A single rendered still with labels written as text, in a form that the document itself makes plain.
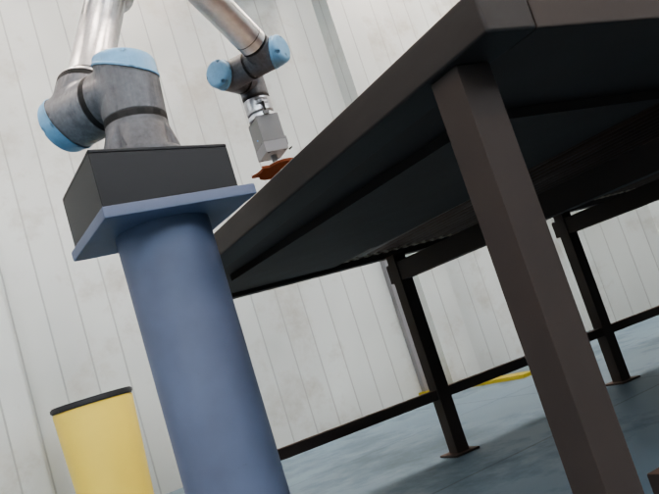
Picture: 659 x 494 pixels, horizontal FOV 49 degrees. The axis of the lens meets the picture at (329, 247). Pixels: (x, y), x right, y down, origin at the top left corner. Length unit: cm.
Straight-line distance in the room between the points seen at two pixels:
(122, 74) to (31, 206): 381
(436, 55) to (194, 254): 54
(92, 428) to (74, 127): 277
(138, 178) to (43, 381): 375
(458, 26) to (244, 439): 72
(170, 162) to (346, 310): 453
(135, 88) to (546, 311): 82
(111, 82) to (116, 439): 292
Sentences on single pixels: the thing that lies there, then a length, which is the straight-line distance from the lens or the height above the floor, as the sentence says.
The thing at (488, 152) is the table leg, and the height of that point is 73.
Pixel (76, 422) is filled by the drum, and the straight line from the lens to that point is 411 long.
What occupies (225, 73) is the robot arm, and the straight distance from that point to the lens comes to 192.
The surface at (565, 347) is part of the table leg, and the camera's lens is 96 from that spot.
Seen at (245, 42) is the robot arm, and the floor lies 132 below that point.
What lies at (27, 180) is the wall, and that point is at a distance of 523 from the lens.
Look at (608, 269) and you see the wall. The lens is 711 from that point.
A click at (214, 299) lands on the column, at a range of 126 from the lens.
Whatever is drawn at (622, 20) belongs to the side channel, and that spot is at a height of 86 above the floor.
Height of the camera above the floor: 55
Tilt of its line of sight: 8 degrees up
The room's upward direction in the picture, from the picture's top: 18 degrees counter-clockwise
